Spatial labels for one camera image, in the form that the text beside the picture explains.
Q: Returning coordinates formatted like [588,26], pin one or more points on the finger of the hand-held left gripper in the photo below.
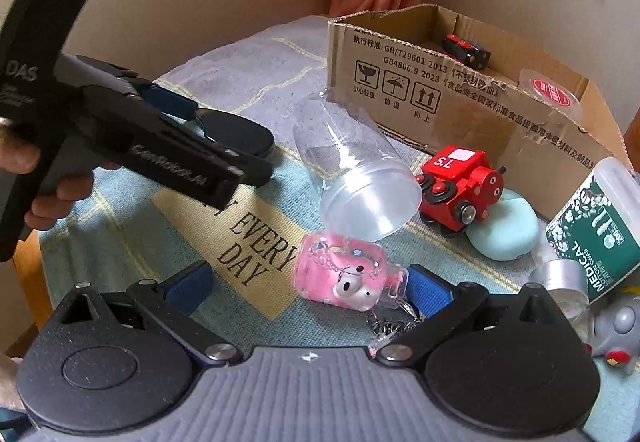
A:
[170,102]
[250,169]

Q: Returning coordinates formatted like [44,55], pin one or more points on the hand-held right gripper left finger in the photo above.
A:
[186,289]

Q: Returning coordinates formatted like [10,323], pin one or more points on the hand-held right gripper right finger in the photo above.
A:
[430,292]

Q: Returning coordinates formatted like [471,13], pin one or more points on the black glasses case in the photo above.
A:
[240,132]

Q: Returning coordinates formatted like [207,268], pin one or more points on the light blue oval soap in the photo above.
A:
[505,234]

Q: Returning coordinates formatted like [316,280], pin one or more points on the large clear plastic jar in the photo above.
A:
[350,167]

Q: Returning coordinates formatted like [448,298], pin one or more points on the red toy train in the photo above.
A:
[462,177]

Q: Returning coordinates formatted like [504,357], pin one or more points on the small clear plastic container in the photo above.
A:
[560,279]

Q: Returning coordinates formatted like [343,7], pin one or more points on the white cotton swab box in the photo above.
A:
[590,232]

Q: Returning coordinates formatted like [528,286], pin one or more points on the brown cardboard box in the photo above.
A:
[500,122]

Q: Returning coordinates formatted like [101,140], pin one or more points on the grey elephant toy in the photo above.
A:
[617,322]

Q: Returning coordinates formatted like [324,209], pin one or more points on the grey toy with yellow mark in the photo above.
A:
[620,362]

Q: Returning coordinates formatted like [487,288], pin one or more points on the person's left hand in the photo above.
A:
[55,207]

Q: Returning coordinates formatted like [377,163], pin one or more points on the wooden table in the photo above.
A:
[30,282]

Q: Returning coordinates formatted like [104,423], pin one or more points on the clear container with red label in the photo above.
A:
[550,89]

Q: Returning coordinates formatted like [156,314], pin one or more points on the red and black toy car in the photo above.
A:
[467,51]

